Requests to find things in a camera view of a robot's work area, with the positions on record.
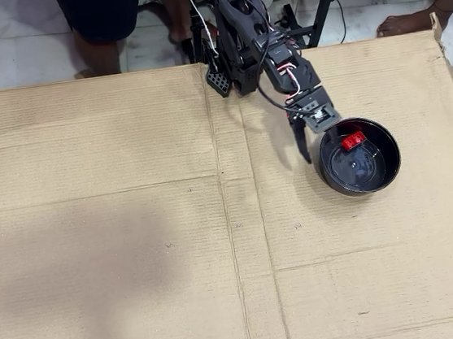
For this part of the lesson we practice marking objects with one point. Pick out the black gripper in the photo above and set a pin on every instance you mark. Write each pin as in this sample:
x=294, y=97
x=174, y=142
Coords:
x=298, y=125

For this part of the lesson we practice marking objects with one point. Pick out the red lego block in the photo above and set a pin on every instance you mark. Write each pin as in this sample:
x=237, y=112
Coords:
x=352, y=141

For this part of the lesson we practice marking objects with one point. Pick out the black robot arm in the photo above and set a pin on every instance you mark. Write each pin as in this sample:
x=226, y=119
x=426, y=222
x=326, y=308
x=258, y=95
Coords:
x=242, y=16

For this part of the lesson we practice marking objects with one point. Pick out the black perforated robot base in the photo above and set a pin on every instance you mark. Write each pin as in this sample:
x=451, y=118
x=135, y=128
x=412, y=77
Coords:
x=218, y=81

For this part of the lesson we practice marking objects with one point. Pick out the black round bowl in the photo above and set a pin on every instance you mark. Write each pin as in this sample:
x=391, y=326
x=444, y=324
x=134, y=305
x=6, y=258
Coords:
x=357, y=171

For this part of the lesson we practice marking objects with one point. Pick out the black tripod stand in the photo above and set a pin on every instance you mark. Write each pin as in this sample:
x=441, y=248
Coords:
x=321, y=11

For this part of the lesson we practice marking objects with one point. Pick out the black pole stand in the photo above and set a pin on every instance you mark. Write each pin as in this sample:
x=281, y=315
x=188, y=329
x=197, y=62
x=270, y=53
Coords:
x=197, y=38

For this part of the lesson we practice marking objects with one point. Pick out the brown cardboard sheet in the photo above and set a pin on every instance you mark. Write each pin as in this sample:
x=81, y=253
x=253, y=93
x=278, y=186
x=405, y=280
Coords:
x=88, y=173

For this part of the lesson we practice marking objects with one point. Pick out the black shorts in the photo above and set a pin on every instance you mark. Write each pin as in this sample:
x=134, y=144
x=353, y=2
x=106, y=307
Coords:
x=102, y=16

